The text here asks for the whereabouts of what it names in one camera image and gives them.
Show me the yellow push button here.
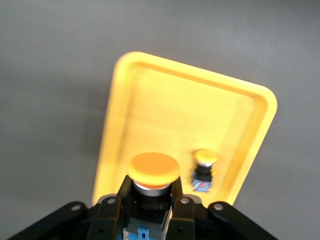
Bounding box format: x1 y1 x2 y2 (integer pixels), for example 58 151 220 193
190 148 219 194
116 151 182 240

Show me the dark grey table mat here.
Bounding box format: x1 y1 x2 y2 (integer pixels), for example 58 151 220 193
0 0 320 240

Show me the yellow plastic tray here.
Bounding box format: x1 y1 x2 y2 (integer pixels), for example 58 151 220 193
91 51 278 209

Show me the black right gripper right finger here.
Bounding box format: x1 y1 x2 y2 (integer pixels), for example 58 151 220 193
170 175 276 240

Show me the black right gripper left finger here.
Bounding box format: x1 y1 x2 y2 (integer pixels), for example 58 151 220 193
7 175 132 240

